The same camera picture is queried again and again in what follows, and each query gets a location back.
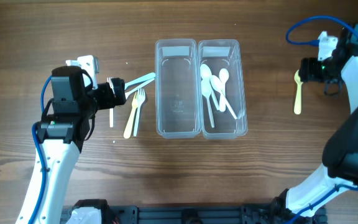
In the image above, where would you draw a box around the right blue cable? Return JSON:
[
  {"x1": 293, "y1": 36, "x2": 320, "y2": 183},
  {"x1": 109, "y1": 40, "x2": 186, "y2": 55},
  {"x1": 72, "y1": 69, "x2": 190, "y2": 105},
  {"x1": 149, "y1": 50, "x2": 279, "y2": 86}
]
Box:
[{"x1": 285, "y1": 15, "x2": 358, "y2": 224}]

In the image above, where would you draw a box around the left blue cable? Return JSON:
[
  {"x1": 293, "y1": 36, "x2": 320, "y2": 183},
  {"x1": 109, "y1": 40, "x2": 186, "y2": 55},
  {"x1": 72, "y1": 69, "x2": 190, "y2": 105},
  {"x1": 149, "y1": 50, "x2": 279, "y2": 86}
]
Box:
[{"x1": 26, "y1": 74, "x2": 54, "y2": 224}]

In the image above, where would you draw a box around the yellow plastic spoon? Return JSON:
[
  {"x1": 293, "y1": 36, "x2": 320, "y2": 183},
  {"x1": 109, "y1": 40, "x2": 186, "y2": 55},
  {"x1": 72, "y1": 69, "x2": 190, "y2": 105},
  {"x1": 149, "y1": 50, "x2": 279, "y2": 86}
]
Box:
[{"x1": 293, "y1": 70, "x2": 303, "y2": 115}]

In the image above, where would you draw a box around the clear plastic container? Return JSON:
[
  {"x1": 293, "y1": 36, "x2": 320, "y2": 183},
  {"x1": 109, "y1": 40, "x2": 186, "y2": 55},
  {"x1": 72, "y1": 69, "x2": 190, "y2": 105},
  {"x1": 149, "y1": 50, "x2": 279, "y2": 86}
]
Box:
[
  {"x1": 198, "y1": 39, "x2": 248, "y2": 139},
  {"x1": 155, "y1": 39, "x2": 201, "y2": 139}
]

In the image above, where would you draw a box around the right clear plastic container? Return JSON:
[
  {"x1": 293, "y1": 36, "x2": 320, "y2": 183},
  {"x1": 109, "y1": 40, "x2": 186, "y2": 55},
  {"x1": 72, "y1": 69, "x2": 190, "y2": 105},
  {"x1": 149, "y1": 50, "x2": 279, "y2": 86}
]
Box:
[{"x1": 198, "y1": 39, "x2": 248, "y2": 139}]

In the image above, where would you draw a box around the white spoon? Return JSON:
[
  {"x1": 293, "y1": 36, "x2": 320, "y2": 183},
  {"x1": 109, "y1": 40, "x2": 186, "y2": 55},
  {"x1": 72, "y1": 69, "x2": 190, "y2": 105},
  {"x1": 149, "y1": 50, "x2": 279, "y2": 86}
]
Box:
[
  {"x1": 201, "y1": 79, "x2": 215, "y2": 128},
  {"x1": 219, "y1": 68, "x2": 229, "y2": 112},
  {"x1": 210, "y1": 75, "x2": 237, "y2": 119},
  {"x1": 200, "y1": 64, "x2": 219, "y2": 110}
]

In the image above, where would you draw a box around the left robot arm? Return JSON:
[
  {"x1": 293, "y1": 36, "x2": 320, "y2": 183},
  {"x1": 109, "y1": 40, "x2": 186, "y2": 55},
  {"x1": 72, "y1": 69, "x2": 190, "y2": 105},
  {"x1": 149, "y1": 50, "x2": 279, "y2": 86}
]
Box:
[{"x1": 16, "y1": 66, "x2": 126, "y2": 223}]

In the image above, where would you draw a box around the blue cable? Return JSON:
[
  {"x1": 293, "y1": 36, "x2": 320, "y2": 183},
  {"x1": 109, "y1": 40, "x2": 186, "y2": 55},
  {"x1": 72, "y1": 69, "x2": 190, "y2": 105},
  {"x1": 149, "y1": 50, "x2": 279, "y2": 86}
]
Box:
[
  {"x1": 26, "y1": 74, "x2": 54, "y2": 224},
  {"x1": 285, "y1": 15, "x2": 358, "y2": 224}
]

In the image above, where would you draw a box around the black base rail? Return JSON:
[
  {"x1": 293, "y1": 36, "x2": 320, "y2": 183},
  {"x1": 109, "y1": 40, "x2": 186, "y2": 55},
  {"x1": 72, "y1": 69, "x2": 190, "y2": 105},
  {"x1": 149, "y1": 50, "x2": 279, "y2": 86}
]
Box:
[{"x1": 60, "y1": 203, "x2": 328, "y2": 224}]

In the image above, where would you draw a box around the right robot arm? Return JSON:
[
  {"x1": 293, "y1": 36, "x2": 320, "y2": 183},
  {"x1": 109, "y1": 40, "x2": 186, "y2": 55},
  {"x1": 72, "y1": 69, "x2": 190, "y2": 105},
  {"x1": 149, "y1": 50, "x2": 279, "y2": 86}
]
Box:
[{"x1": 269, "y1": 21, "x2": 358, "y2": 223}]

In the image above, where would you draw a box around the left clear plastic container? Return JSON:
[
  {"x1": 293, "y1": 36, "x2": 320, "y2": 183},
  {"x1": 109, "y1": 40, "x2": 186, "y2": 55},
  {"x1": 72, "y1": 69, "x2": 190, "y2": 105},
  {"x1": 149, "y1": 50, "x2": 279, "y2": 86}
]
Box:
[{"x1": 155, "y1": 39, "x2": 201, "y2": 139}]

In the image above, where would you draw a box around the white fork angled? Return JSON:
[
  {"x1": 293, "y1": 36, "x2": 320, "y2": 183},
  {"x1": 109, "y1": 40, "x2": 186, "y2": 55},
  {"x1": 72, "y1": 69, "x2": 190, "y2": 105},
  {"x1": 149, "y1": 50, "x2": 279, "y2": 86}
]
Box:
[{"x1": 125, "y1": 78, "x2": 155, "y2": 99}]

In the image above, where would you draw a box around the white fork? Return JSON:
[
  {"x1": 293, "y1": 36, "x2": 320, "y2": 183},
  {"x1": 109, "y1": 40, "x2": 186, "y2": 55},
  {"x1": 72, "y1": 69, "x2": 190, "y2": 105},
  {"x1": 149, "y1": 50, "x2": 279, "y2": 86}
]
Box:
[
  {"x1": 107, "y1": 77, "x2": 114, "y2": 128},
  {"x1": 133, "y1": 88, "x2": 145, "y2": 137}
]

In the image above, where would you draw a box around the light blue plastic fork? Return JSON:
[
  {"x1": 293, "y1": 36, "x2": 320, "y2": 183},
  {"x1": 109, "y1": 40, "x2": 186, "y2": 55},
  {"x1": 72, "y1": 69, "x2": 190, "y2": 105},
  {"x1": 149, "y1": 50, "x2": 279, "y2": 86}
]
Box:
[{"x1": 125, "y1": 72, "x2": 155, "y2": 90}]

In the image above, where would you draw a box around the yellow plastic fork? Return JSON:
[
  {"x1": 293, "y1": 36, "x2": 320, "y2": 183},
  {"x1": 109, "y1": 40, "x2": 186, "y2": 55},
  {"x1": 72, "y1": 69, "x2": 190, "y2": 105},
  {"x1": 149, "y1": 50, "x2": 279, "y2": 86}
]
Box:
[{"x1": 123, "y1": 92, "x2": 138, "y2": 139}]

